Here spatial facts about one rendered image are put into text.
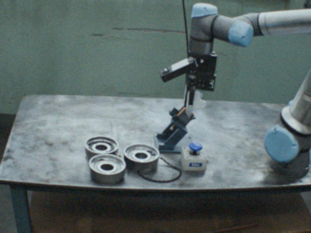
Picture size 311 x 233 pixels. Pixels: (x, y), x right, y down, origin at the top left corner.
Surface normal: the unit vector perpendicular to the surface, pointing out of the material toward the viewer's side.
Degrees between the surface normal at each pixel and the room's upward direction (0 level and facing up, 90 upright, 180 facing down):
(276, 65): 90
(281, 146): 97
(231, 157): 0
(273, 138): 97
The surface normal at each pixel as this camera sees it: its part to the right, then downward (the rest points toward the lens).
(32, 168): 0.09, -0.88
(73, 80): 0.10, 0.46
